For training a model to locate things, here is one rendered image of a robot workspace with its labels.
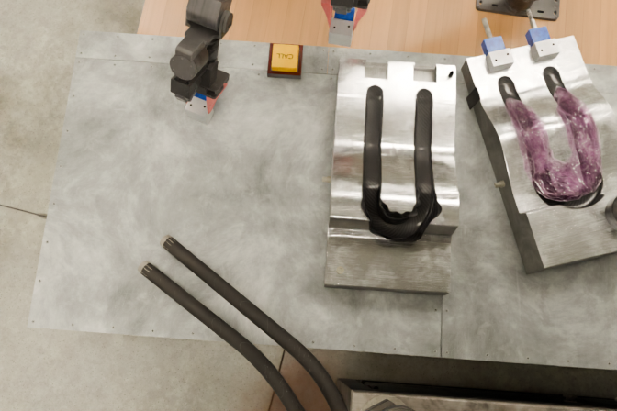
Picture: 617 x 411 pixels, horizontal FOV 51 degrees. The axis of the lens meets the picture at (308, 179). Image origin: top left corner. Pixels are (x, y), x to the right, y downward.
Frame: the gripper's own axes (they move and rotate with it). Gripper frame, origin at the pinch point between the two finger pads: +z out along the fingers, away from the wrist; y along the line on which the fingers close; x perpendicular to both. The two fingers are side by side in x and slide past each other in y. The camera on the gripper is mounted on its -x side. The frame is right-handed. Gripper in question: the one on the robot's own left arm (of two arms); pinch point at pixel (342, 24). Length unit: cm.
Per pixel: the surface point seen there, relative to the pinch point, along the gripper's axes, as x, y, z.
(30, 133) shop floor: 33, -108, 88
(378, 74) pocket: -1.4, 9.8, 10.7
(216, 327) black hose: -56, -14, 39
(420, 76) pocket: -0.1, 19.0, 10.2
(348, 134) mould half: -16.5, 5.6, 16.4
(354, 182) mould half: -28.5, 8.7, 18.1
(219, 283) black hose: -48, -15, 35
